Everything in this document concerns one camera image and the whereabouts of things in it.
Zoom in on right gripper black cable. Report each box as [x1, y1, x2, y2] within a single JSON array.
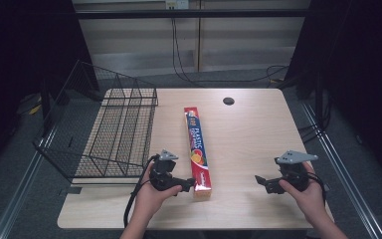
[[306, 171, 330, 204]]

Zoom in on long plastic wrap box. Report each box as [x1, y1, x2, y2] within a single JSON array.
[[183, 106, 213, 200]]

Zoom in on black wire basket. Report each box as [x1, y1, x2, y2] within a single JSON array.
[[32, 59, 159, 185]]

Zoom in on black hanging cables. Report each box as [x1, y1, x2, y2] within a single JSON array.
[[170, 17, 290, 85]]

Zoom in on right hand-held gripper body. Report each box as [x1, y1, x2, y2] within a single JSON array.
[[265, 149, 319, 195]]

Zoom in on black curtain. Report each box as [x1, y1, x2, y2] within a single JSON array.
[[0, 0, 100, 180], [283, 0, 382, 187]]

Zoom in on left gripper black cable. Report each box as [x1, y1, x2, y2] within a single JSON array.
[[122, 153, 161, 229]]

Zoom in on white wall socket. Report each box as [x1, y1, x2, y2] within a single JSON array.
[[164, 0, 190, 10]]

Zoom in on metal floor rail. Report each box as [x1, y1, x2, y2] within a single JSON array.
[[299, 101, 382, 239], [0, 125, 59, 239]]

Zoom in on person's right hand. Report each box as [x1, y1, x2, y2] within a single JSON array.
[[278, 161, 327, 226]]

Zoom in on person's left hand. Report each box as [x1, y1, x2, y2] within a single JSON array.
[[134, 161, 183, 221]]

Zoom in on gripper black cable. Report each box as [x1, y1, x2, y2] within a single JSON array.
[[122, 153, 161, 229], [306, 171, 330, 204]]

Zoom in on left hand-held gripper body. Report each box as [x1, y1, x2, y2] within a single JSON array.
[[149, 148, 189, 192]]

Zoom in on black floor cables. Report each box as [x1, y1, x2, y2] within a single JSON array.
[[297, 96, 333, 144]]

